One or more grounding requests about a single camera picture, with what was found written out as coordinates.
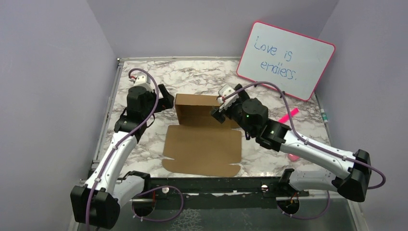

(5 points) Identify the pink eraser block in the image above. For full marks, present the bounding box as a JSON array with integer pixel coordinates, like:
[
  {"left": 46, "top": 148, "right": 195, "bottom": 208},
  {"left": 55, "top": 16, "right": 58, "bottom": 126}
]
[{"left": 287, "top": 154, "right": 300, "bottom": 162}]

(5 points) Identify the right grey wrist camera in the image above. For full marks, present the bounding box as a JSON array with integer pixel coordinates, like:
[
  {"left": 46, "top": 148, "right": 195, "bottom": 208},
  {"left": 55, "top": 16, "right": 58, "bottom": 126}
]
[{"left": 217, "top": 84, "right": 238, "bottom": 104}]

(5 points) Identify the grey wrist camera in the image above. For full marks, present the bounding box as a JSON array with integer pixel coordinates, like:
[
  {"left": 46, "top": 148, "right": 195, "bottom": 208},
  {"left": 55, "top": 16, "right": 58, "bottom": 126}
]
[
  {"left": 217, "top": 84, "right": 238, "bottom": 104},
  {"left": 133, "top": 75, "right": 153, "bottom": 92}
]

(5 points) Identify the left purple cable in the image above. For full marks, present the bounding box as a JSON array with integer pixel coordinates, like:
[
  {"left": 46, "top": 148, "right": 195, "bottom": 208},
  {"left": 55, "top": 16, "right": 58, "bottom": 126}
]
[{"left": 85, "top": 68, "right": 185, "bottom": 231}]

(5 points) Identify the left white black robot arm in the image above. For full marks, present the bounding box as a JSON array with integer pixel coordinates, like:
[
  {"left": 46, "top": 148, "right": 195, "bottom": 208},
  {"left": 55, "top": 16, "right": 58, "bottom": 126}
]
[{"left": 70, "top": 84, "right": 174, "bottom": 229}]

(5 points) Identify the aluminium table frame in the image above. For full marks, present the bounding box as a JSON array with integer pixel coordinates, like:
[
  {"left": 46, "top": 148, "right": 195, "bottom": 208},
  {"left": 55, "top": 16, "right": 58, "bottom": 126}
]
[{"left": 70, "top": 70, "right": 373, "bottom": 229}]

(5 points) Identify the pink framed whiteboard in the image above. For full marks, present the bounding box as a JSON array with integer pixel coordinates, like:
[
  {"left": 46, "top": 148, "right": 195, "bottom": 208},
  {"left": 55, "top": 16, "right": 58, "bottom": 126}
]
[{"left": 236, "top": 21, "right": 336, "bottom": 101}]

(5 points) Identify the green capped marker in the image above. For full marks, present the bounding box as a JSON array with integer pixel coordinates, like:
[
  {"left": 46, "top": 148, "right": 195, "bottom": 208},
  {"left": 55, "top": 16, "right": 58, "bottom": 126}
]
[{"left": 320, "top": 108, "right": 328, "bottom": 123}]

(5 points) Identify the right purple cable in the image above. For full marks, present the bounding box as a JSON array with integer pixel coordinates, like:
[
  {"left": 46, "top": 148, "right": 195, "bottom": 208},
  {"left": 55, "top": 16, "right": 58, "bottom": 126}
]
[{"left": 220, "top": 81, "right": 387, "bottom": 220}]

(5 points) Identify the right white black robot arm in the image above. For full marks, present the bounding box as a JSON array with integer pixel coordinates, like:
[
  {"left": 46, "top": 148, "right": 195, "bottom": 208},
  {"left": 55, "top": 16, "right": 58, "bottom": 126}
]
[{"left": 211, "top": 84, "right": 372, "bottom": 202}]

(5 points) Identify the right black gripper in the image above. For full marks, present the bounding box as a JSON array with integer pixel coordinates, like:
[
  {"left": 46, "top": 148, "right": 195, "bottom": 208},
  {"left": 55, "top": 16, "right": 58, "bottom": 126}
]
[{"left": 210, "top": 83, "right": 255, "bottom": 136}]

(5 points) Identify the pink marker pen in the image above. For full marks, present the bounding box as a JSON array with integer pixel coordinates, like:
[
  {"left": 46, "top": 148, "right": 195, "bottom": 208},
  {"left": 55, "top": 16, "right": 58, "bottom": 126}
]
[{"left": 278, "top": 108, "right": 299, "bottom": 123}]

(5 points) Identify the purple cable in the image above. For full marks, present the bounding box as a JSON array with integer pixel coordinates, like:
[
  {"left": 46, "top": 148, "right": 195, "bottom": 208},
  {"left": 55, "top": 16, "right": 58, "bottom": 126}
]
[
  {"left": 220, "top": 81, "right": 387, "bottom": 220},
  {"left": 85, "top": 68, "right": 185, "bottom": 231}
]

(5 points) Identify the brown cardboard box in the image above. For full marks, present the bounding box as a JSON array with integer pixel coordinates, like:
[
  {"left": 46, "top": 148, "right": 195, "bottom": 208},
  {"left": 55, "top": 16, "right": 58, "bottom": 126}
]
[{"left": 162, "top": 93, "right": 242, "bottom": 177}]

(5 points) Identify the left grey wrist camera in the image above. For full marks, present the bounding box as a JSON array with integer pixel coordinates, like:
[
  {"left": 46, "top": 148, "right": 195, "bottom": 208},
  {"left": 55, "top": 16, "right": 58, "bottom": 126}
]
[{"left": 133, "top": 75, "right": 153, "bottom": 92}]

